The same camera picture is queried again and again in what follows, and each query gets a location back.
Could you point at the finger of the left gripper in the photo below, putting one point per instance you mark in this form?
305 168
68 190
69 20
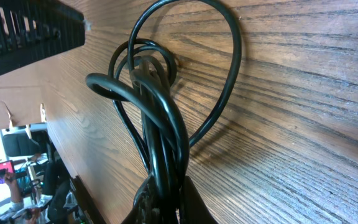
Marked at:
31 31

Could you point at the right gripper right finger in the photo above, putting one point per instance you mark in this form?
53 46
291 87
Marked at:
192 208

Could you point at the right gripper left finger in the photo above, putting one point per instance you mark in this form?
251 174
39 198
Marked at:
148 208

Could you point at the black cable bundle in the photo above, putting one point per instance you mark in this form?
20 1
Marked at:
140 75

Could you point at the black office chair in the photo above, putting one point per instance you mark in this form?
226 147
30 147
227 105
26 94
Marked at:
19 144

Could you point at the person in background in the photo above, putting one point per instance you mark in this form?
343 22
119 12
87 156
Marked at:
52 201

